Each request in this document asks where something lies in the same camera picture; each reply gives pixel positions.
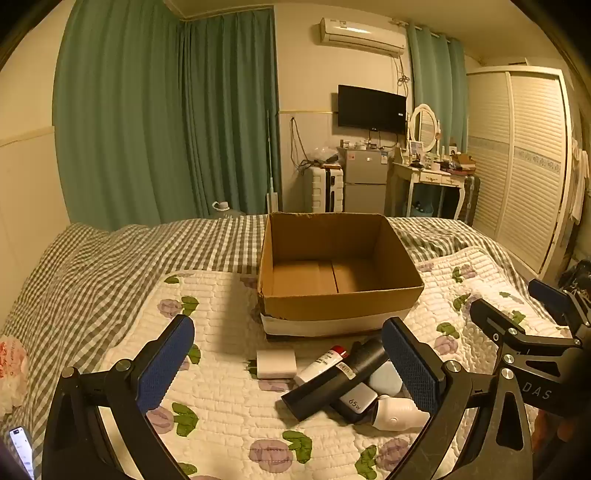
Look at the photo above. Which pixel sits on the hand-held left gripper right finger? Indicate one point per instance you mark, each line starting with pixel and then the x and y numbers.
pixel 411 364

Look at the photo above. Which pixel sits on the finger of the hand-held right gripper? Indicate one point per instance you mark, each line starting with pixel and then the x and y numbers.
pixel 494 321
pixel 549 295

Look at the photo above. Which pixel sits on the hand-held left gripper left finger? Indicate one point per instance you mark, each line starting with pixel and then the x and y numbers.
pixel 166 364

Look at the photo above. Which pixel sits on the small white jar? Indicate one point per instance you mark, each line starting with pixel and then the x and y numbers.
pixel 385 381

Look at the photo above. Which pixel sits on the white round bottle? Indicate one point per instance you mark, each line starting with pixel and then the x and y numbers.
pixel 397 413

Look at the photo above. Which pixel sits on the grey power adapter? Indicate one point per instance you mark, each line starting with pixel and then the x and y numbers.
pixel 358 400

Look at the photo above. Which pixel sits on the black cylindrical flask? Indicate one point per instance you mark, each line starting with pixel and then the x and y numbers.
pixel 323 392

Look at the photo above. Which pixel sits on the white tube with red cap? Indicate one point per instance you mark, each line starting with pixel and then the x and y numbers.
pixel 316 367

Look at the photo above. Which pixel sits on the small white rectangular box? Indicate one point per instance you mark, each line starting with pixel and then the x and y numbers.
pixel 276 363

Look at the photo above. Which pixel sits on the brown cardboard box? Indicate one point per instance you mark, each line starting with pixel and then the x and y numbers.
pixel 295 304

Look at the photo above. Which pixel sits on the person's right hand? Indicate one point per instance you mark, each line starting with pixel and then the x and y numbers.
pixel 561 427

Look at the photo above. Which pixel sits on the dark bag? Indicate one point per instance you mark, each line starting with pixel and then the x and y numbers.
pixel 577 274

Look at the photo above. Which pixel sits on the white floral quilt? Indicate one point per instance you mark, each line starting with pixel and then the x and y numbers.
pixel 221 323

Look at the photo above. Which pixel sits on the hanging white towel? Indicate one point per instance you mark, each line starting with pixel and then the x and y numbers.
pixel 577 184

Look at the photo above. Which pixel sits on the white louvred wardrobe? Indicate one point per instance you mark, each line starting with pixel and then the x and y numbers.
pixel 526 175

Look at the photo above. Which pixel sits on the dark suitcase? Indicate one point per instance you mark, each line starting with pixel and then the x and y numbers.
pixel 471 198

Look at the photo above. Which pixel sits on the red and white plastic bag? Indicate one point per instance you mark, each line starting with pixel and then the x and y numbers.
pixel 11 374

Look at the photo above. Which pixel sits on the white dressing table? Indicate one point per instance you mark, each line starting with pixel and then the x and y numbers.
pixel 425 177

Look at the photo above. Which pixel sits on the clear water jug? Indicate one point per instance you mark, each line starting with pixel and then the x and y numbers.
pixel 224 210

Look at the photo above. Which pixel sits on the smartphone with lit screen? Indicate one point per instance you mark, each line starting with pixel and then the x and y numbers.
pixel 22 450

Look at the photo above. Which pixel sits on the silver small fridge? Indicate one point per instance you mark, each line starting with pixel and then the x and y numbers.
pixel 364 184

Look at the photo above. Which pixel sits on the white ribbed suitcase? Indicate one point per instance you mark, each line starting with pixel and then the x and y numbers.
pixel 321 189

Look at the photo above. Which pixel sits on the white oval mirror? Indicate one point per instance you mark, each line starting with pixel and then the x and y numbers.
pixel 425 127

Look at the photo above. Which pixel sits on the clear plastic bag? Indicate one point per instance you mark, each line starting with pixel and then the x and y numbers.
pixel 323 156

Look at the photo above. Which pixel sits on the green curtain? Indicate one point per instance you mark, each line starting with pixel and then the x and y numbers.
pixel 115 115
pixel 438 92
pixel 231 115

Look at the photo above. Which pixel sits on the white air conditioner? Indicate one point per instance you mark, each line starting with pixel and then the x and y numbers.
pixel 360 37

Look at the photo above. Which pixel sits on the black wall television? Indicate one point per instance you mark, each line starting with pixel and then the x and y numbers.
pixel 369 108

